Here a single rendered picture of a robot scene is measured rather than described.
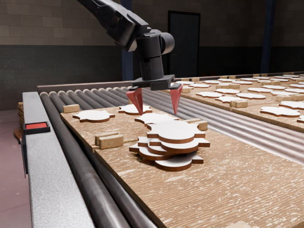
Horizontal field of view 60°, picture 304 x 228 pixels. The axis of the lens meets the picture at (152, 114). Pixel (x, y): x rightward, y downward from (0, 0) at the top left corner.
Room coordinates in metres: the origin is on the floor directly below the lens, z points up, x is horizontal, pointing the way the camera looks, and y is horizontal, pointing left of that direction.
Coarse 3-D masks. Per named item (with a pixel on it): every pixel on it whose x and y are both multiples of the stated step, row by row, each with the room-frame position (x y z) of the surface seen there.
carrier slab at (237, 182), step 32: (128, 160) 0.53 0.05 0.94; (224, 160) 0.53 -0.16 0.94; (256, 160) 0.53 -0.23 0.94; (288, 160) 0.53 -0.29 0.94; (128, 192) 0.42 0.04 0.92; (160, 192) 0.40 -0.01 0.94; (192, 192) 0.40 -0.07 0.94; (224, 192) 0.40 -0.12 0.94; (256, 192) 0.40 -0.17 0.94; (288, 192) 0.40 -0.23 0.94; (160, 224) 0.32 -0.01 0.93; (192, 224) 0.31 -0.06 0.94; (224, 224) 0.31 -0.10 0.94; (256, 224) 0.31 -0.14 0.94; (288, 224) 0.31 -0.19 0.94
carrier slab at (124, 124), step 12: (108, 108) 1.04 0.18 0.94; (72, 120) 0.85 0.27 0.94; (120, 120) 0.85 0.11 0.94; (132, 120) 0.85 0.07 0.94; (180, 120) 0.85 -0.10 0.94; (84, 132) 0.72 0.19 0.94; (96, 132) 0.72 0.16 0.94; (120, 132) 0.72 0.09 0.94; (132, 132) 0.72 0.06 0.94; (144, 132) 0.72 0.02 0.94
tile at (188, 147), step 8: (152, 144) 0.52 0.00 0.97; (160, 144) 0.52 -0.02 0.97; (168, 144) 0.50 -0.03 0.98; (176, 144) 0.50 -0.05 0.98; (184, 144) 0.50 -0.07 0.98; (192, 144) 0.50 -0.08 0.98; (200, 144) 0.52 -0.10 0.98; (208, 144) 0.52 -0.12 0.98; (176, 152) 0.48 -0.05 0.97; (184, 152) 0.48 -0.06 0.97
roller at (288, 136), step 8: (160, 96) 1.46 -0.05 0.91; (168, 96) 1.40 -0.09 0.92; (192, 104) 1.20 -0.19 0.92; (208, 112) 1.07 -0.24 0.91; (216, 112) 1.04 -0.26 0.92; (232, 120) 0.95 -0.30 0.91; (240, 120) 0.92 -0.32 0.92; (256, 128) 0.84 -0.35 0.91; (264, 128) 0.82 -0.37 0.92; (272, 128) 0.81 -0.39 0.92; (280, 136) 0.76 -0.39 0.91; (288, 136) 0.74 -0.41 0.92; (296, 136) 0.73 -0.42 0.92
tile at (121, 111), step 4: (132, 104) 1.06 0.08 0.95; (120, 108) 1.01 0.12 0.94; (124, 108) 0.99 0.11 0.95; (128, 108) 0.99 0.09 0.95; (132, 108) 0.99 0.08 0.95; (144, 108) 0.99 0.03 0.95; (148, 108) 0.99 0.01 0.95; (120, 112) 0.95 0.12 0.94; (124, 112) 0.95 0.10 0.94; (128, 112) 0.93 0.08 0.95; (132, 112) 0.92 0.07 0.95; (136, 112) 0.92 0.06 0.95; (144, 112) 0.94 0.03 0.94; (148, 112) 0.96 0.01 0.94
